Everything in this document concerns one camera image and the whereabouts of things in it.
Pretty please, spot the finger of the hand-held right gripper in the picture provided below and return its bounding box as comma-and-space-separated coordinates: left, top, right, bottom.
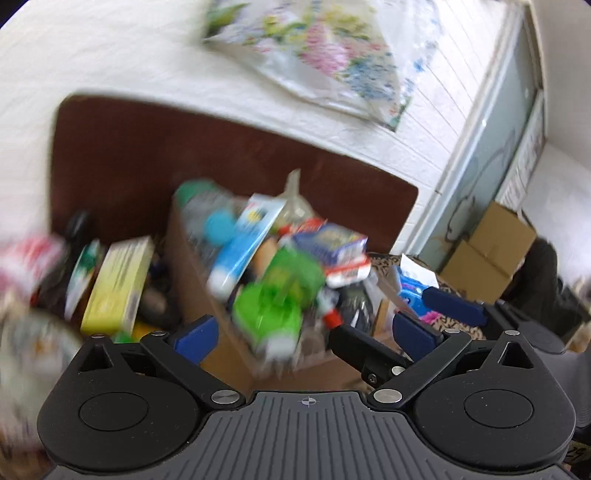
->
422, 286, 498, 329
327, 323, 414, 387

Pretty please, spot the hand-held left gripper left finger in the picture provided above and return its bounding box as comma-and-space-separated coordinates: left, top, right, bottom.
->
69, 316, 245, 411

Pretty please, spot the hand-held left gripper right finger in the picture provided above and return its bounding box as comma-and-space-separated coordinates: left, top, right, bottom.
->
369, 311, 555, 411

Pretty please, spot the tan cardboard box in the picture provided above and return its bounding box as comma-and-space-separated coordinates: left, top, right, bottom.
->
165, 194, 403, 385

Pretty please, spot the white and blue tube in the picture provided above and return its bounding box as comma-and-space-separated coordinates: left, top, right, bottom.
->
206, 194, 286, 304

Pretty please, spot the blue card box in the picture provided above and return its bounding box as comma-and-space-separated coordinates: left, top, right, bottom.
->
290, 223, 369, 269

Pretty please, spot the blue tissue pack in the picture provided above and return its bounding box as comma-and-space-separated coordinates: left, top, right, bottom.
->
394, 253, 440, 320

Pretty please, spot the brown cardboard carton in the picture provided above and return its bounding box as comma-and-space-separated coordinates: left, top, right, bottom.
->
440, 240, 514, 304
465, 200, 537, 278

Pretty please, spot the dark cloth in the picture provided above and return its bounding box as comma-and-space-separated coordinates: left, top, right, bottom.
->
512, 237, 583, 315

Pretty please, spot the red and white label box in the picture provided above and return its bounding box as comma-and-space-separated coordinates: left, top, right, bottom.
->
323, 257, 372, 289

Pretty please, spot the green plug-in repellent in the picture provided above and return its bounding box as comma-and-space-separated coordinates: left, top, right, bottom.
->
232, 247, 327, 361

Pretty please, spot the yellow-green carton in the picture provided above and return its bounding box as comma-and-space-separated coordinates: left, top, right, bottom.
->
80, 236, 156, 336

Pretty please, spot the clear bottle with blue cap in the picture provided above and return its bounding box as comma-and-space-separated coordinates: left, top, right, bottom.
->
174, 180, 242, 260

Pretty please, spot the green sachet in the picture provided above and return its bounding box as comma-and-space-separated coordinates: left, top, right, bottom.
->
64, 239, 103, 320

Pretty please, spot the frosted glass door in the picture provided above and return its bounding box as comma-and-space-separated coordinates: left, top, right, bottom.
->
433, 9, 546, 260

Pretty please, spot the red flat box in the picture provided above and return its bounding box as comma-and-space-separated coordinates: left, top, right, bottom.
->
0, 233, 68, 301

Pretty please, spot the brown wooden board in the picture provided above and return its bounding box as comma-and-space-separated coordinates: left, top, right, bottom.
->
50, 94, 419, 260

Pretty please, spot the floral plastic bag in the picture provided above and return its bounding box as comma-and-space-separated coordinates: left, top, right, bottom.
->
202, 0, 445, 133

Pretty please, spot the white printed drawstring pouch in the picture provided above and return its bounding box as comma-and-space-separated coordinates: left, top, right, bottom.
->
0, 307, 89, 462

